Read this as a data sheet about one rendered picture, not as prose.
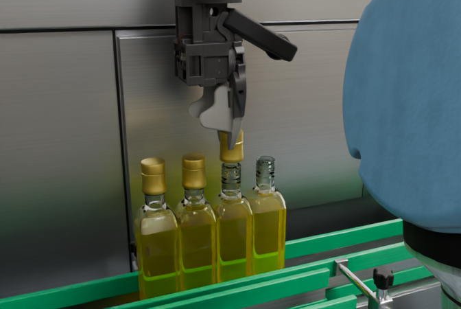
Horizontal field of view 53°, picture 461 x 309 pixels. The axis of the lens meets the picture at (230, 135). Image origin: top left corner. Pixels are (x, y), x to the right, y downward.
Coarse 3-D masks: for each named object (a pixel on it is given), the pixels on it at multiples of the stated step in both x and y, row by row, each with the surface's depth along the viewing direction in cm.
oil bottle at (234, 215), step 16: (224, 208) 69; (240, 208) 69; (224, 224) 69; (240, 224) 70; (224, 240) 70; (240, 240) 70; (224, 256) 70; (240, 256) 71; (224, 272) 71; (240, 272) 72
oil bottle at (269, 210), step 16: (256, 192) 72; (272, 192) 72; (256, 208) 71; (272, 208) 71; (256, 224) 71; (272, 224) 72; (256, 240) 72; (272, 240) 73; (256, 256) 73; (272, 256) 74; (256, 272) 74
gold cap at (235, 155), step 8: (224, 136) 67; (240, 136) 67; (224, 144) 67; (240, 144) 67; (224, 152) 67; (232, 152) 67; (240, 152) 68; (224, 160) 68; (232, 160) 67; (240, 160) 68
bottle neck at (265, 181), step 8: (256, 160) 72; (264, 160) 73; (272, 160) 71; (256, 168) 72; (264, 168) 71; (272, 168) 71; (256, 176) 72; (264, 176) 71; (272, 176) 71; (256, 184) 73; (264, 184) 71; (272, 184) 72
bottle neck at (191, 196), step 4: (184, 188) 68; (188, 192) 67; (192, 192) 67; (196, 192) 67; (200, 192) 67; (188, 196) 67; (192, 196) 67; (196, 196) 67; (200, 196) 68; (188, 200) 68; (192, 200) 67; (196, 200) 67; (200, 200) 68; (192, 204) 67
